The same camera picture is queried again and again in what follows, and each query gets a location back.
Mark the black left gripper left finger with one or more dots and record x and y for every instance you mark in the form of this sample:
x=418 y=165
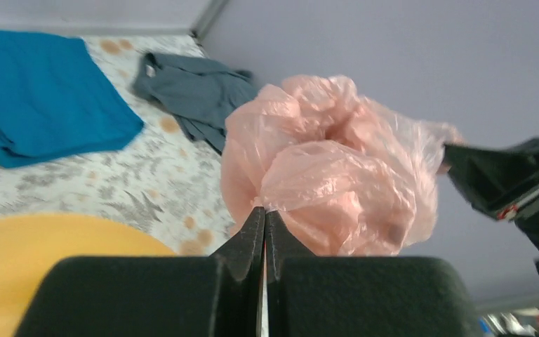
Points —
x=215 y=295

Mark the blue folded cloth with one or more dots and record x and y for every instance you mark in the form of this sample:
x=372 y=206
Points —
x=56 y=102

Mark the floral patterned table mat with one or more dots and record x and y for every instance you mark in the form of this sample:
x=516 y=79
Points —
x=162 y=183

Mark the grey crumpled shirt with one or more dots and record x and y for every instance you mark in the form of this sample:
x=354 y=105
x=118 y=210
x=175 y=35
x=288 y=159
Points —
x=200 y=93

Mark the yellow plastic trash bin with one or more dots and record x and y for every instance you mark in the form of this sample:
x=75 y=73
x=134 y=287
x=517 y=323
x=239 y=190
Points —
x=31 y=244

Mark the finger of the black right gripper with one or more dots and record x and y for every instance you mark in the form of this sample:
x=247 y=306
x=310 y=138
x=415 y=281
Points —
x=498 y=183

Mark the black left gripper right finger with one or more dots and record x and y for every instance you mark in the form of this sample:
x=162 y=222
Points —
x=310 y=295

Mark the pink plastic trash bag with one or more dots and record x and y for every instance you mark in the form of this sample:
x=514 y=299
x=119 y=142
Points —
x=349 y=176

